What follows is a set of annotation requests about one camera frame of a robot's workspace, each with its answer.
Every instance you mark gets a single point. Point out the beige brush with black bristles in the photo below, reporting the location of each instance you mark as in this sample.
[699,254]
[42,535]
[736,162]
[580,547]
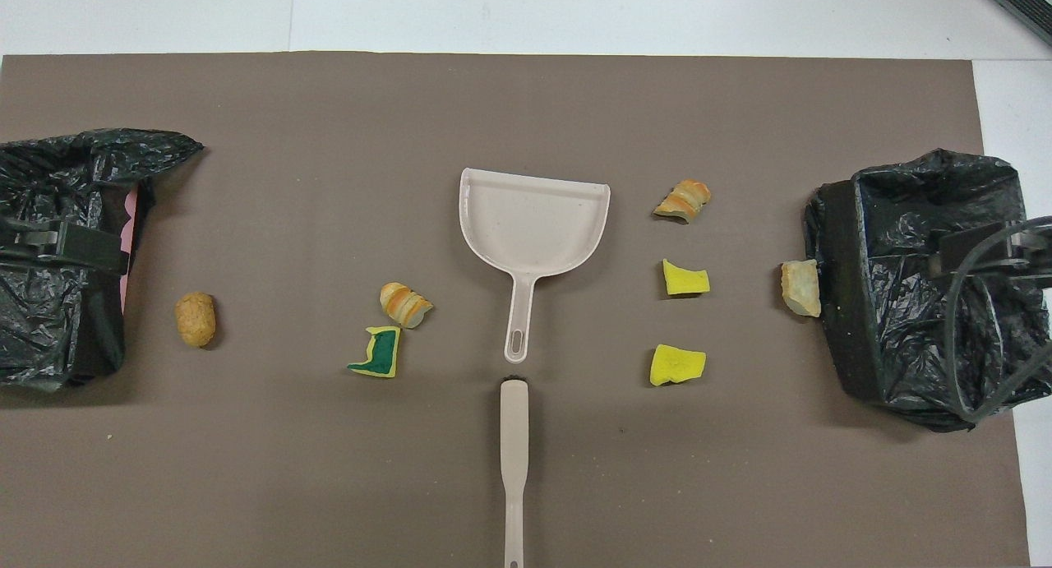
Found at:
[514,436]

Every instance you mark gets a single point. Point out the beige plastic dustpan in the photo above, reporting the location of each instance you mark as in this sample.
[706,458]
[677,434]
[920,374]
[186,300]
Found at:
[534,223]

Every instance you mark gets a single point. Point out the large yellow sponge piece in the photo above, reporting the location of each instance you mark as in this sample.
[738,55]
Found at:
[675,366]

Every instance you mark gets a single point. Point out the orange striped croissant piece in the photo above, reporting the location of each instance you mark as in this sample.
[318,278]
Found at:
[403,303]
[684,200]

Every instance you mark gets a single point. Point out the pale bread chunk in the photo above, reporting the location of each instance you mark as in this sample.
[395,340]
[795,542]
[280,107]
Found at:
[801,288]

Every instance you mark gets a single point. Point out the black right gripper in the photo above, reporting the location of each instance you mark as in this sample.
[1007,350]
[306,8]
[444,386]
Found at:
[1007,251]

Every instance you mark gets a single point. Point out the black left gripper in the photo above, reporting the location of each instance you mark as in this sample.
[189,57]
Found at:
[25,233]

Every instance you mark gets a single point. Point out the yellow sponge with green pad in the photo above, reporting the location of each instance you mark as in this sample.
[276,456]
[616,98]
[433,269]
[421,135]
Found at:
[380,354]

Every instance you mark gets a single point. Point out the black bag-lined trash bin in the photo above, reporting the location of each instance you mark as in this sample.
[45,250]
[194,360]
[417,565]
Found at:
[896,330]

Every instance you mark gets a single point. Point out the brown breaded nugget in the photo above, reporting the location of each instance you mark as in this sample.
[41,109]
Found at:
[196,320]

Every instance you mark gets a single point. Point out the brown paper table mat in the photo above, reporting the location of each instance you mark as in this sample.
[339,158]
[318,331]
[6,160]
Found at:
[526,99]

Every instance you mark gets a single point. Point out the small yellow sponge piece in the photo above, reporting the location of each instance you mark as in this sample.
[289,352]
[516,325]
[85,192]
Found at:
[684,282]

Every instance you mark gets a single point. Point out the black bag-lined pink bin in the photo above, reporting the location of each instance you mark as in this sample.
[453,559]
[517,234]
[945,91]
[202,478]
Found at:
[49,321]

